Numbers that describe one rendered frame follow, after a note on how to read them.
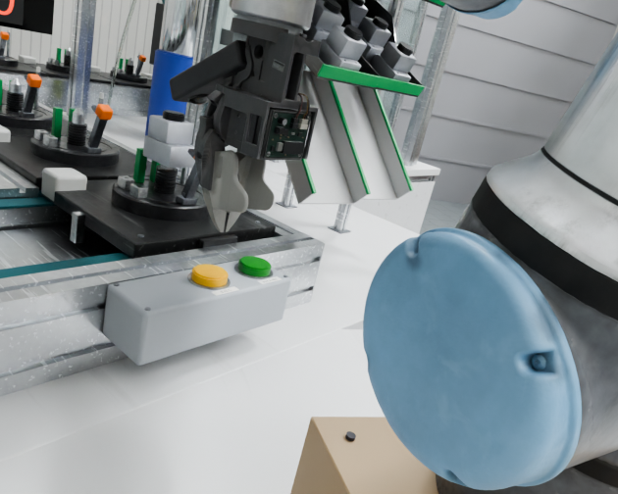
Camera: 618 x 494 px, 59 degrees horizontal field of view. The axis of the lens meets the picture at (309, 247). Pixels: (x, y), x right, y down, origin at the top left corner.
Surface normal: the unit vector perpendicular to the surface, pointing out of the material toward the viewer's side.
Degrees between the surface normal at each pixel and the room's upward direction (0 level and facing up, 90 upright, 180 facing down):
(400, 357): 94
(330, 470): 90
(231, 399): 0
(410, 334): 94
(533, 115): 90
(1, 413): 0
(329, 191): 45
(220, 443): 0
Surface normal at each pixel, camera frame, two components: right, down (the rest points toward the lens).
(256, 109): -0.64, 0.12
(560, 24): 0.34, 0.39
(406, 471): 0.29, -0.90
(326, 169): 0.59, -0.37
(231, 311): 0.74, 0.37
